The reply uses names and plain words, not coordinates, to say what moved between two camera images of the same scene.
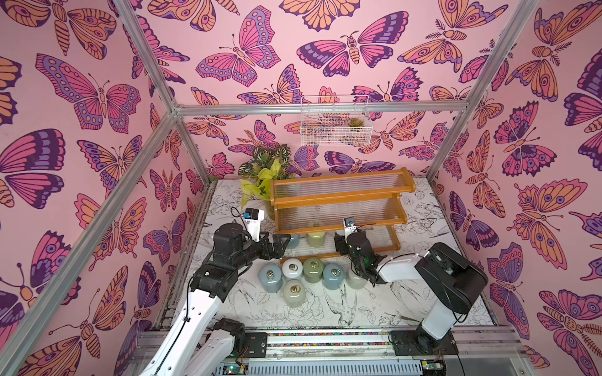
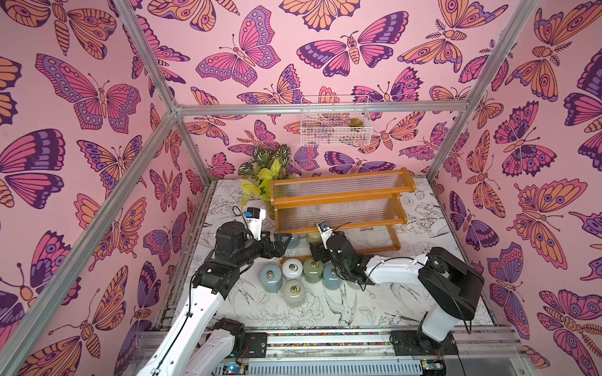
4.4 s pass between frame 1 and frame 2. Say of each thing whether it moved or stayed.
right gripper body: moved
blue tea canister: stayed
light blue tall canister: stayed
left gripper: stayed
